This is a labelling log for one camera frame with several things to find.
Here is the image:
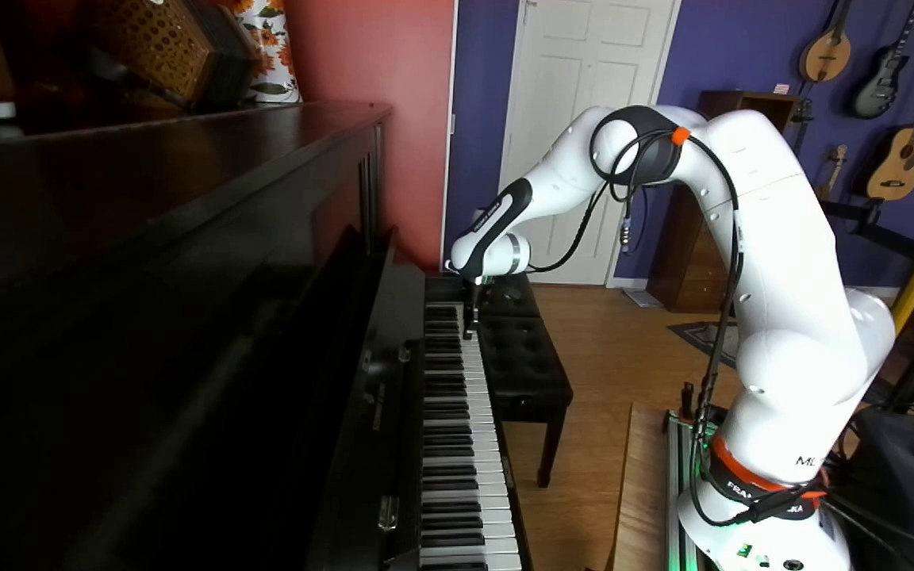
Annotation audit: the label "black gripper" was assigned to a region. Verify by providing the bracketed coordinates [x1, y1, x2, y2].
[456, 268, 488, 342]

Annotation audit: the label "black tufted piano bench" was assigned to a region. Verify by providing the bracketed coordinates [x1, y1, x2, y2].
[468, 273, 578, 491]

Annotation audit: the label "black upright piano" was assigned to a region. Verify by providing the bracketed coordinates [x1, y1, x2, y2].
[0, 97, 532, 571]

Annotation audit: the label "dark floor mat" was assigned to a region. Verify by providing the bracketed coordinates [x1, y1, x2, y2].
[665, 315, 742, 370]

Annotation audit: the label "wooden robot platform board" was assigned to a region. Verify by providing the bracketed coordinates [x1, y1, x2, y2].
[608, 407, 682, 571]

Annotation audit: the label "white panel door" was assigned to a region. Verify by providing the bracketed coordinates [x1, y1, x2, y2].
[488, 0, 686, 291]

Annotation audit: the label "wicker basket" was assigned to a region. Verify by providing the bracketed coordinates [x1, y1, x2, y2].
[85, 0, 261, 114]

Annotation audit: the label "mandolin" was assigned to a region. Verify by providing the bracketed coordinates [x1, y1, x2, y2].
[796, 0, 856, 85]

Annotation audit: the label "light wooden acoustic guitar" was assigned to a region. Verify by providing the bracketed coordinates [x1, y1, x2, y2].
[863, 8, 914, 206]

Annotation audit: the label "black bag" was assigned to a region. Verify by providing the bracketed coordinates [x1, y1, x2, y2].
[832, 407, 914, 571]

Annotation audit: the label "dark electric guitar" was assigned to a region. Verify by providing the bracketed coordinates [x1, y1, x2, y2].
[848, 0, 914, 119]

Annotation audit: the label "metal frame with green light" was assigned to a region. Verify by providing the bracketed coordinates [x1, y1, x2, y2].
[659, 410, 721, 571]

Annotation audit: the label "black arm cable orange clips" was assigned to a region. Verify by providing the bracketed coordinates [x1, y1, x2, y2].
[586, 105, 832, 526]

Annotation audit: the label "small grey wall instrument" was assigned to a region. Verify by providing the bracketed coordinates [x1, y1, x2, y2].
[817, 138, 851, 200]

